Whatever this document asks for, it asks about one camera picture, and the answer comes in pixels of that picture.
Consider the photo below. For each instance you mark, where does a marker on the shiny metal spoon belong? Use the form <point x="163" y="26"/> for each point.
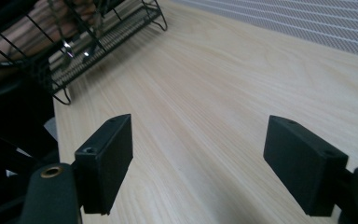
<point x="86" y="53"/>

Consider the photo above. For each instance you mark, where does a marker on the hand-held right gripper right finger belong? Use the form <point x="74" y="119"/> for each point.
<point x="304" y="168"/>

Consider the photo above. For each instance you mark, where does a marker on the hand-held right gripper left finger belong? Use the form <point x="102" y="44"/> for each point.
<point x="105" y="161"/>

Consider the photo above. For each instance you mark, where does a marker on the grey striped placemat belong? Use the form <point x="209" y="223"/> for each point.
<point x="292" y="18"/>

